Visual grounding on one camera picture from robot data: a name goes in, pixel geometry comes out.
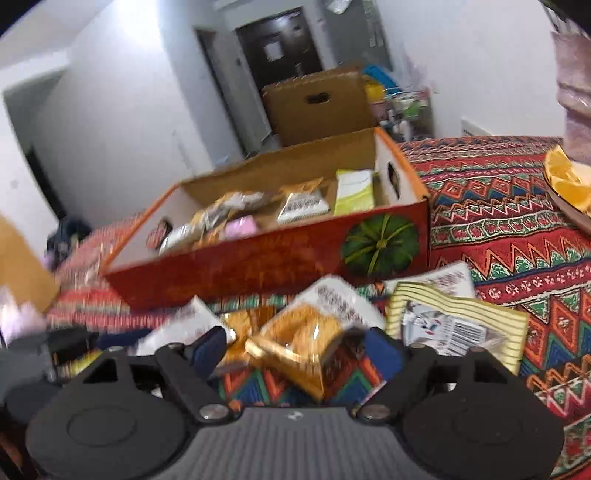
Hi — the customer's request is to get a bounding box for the dark backpack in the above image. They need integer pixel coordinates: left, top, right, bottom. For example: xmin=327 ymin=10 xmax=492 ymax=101
xmin=46 ymin=217 xmax=93 ymax=268

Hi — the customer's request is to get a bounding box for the orange cardboard box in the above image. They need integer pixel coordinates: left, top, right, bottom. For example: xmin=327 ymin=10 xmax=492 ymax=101
xmin=100 ymin=127 xmax=432 ymax=311

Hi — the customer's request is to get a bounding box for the dark entrance door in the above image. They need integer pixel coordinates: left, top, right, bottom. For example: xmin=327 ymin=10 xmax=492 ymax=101
xmin=235 ymin=7 xmax=324 ymax=81

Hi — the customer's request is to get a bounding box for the pile of snack packets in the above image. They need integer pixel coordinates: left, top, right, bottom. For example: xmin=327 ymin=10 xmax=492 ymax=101
xmin=136 ymin=168 xmax=531 ymax=402

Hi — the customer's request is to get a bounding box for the brown plate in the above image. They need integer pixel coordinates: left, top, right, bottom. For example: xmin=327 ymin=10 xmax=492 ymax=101
xmin=542 ymin=145 xmax=591 ymax=227

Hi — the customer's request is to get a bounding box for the grey refrigerator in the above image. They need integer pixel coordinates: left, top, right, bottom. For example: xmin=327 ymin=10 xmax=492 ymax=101
xmin=321 ymin=0 xmax=393 ymax=70

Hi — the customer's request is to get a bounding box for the grey interior door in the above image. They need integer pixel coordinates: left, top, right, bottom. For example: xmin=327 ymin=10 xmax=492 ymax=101
xmin=194 ymin=28 xmax=273 ymax=158

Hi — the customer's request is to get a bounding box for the patterned red tablecloth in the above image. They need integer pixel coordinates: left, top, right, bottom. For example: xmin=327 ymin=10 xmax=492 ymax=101
xmin=46 ymin=136 xmax=591 ymax=480

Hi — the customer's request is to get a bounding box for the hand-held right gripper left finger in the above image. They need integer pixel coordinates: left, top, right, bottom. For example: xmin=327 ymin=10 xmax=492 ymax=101
xmin=69 ymin=325 xmax=236 ymax=425

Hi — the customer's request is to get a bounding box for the white flat panel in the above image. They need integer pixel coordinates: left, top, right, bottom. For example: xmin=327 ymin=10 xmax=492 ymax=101
xmin=462 ymin=117 xmax=495 ymax=137

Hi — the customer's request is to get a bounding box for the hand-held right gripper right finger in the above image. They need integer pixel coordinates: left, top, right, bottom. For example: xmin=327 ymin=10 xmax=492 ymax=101
xmin=353 ymin=329 xmax=522 ymax=424

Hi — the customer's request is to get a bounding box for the orange cracker packet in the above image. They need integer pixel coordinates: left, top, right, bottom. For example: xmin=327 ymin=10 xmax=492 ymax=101
xmin=245 ymin=302 xmax=347 ymax=400

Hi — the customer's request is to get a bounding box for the purple tissue pack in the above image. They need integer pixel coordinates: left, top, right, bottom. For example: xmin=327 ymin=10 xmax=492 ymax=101
xmin=0 ymin=286 xmax=49 ymax=344

